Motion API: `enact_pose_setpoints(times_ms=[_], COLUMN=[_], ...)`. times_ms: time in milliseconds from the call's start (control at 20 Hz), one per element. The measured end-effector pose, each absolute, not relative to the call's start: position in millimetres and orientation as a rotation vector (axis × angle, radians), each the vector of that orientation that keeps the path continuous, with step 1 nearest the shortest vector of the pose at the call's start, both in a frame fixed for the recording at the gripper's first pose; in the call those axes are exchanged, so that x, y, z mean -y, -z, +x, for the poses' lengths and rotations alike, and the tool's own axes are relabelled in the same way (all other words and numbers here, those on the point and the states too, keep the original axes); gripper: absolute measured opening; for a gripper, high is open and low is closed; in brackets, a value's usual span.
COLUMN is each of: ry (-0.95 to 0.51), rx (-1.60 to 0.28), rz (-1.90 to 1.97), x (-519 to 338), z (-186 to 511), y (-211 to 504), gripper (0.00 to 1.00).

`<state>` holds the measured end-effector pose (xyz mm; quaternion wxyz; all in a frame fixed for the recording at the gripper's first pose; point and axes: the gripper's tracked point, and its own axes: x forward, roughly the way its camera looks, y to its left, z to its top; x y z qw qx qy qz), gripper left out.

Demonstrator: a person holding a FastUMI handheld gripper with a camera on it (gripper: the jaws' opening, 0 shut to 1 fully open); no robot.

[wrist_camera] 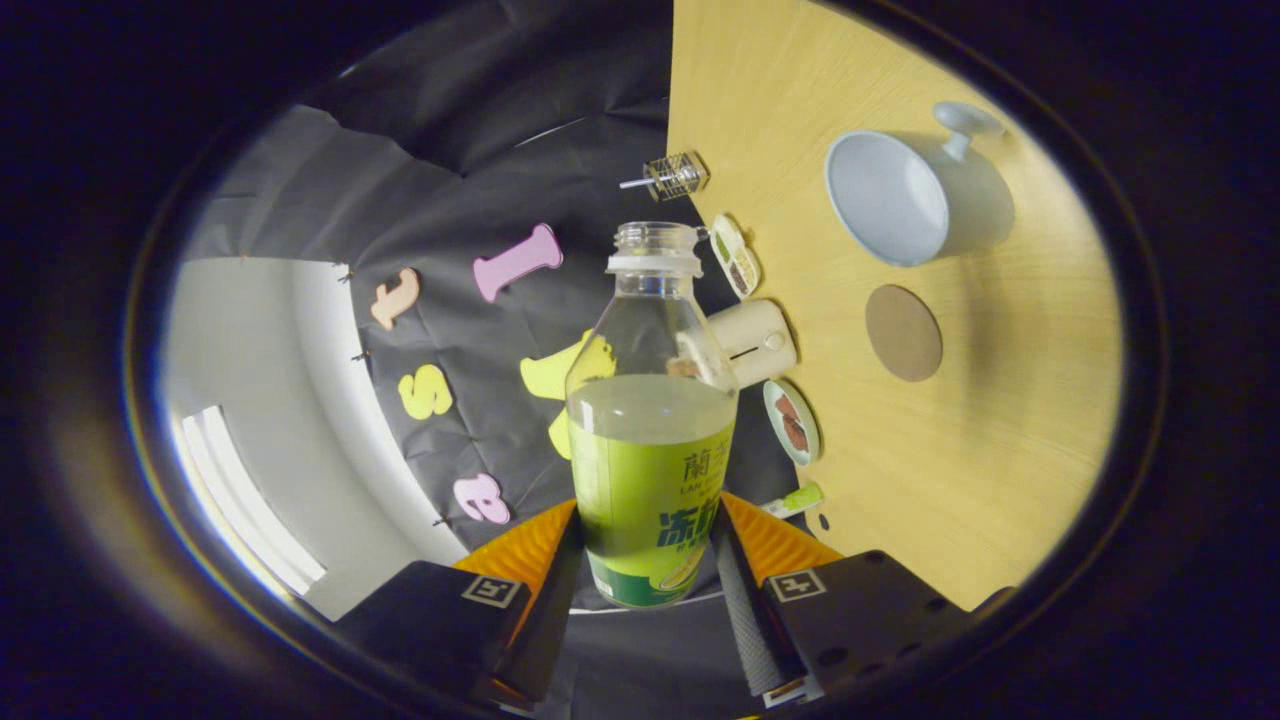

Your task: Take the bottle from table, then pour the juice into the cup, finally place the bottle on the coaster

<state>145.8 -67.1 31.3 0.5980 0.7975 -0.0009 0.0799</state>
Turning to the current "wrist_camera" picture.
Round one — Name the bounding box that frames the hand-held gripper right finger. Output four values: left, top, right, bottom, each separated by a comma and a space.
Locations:
712, 490, 1013, 709

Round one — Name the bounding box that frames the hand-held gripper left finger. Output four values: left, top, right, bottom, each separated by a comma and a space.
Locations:
330, 497, 586, 711

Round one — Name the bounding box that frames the green label juice bottle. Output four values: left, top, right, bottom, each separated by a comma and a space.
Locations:
565, 221, 741, 609

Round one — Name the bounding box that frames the round brown coaster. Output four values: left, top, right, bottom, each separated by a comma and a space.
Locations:
865, 285, 944, 383

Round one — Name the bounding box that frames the white cup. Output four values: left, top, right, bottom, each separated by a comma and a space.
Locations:
824, 101, 1016, 268

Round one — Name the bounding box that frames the small white spray bottle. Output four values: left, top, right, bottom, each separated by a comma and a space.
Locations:
762, 481, 826, 519

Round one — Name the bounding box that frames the pale green plate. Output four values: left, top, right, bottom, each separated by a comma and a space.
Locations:
762, 379, 822, 468

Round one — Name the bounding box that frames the wooden table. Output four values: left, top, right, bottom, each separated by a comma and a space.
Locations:
667, 0, 1126, 613

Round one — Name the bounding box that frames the white toaster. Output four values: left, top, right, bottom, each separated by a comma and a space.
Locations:
705, 299, 799, 390

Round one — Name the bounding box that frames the ceiling light panel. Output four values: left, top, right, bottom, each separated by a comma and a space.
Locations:
170, 405, 328, 598

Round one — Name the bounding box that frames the white divided snack tray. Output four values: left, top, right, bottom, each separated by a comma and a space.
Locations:
708, 213, 762, 301

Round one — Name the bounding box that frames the wire mesh holder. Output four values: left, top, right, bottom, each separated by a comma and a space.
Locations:
645, 150, 711, 202

